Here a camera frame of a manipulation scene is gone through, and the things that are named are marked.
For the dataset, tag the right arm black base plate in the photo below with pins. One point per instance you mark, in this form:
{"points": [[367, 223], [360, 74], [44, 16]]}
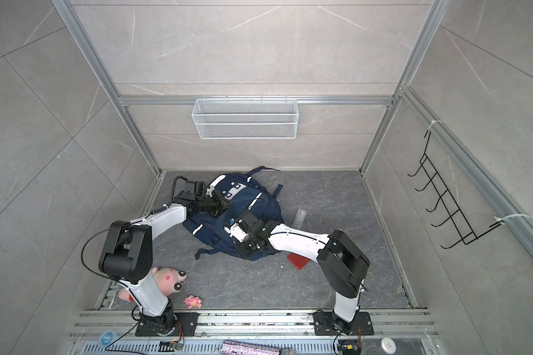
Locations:
{"points": [[324, 326]]}

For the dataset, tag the glittery purple pouch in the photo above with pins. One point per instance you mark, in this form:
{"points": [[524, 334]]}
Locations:
{"points": [[230, 347]]}

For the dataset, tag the white round button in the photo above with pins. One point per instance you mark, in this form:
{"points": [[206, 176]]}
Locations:
{"points": [[388, 346]]}

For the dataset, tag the red wallet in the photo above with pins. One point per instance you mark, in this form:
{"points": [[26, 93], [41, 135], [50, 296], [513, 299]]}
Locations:
{"points": [[297, 261]]}

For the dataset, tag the small pink toy figure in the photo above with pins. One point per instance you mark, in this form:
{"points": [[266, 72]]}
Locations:
{"points": [[193, 302]]}

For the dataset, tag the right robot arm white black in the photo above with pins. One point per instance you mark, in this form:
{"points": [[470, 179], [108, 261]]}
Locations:
{"points": [[343, 264]]}

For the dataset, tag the black wire hook rack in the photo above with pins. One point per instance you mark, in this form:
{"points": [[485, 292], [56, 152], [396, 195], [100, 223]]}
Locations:
{"points": [[446, 201]]}

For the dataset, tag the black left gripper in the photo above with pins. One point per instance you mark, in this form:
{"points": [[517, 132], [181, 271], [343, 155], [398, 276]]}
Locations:
{"points": [[221, 203]]}

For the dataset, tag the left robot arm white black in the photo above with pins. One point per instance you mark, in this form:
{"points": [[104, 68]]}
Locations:
{"points": [[127, 254]]}

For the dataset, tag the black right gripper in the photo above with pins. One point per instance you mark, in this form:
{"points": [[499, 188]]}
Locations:
{"points": [[246, 254]]}

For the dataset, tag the navy blue student backpack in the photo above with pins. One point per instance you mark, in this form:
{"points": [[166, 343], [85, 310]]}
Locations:
{"points": [[242, 193]]}

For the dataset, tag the white wire mesh basket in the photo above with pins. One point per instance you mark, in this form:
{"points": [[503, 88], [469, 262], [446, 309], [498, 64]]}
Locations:
{"points": [[217, 119]]}

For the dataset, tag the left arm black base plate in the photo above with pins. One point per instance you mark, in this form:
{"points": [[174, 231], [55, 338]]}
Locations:
{"points": [[188, 324]]}

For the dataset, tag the pink plush pig toy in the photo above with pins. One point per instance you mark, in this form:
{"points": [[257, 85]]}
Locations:
{"points": [[169, 281]]}

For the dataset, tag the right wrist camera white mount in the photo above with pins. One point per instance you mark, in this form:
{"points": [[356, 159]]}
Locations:
{"points": [[239, 233]]}

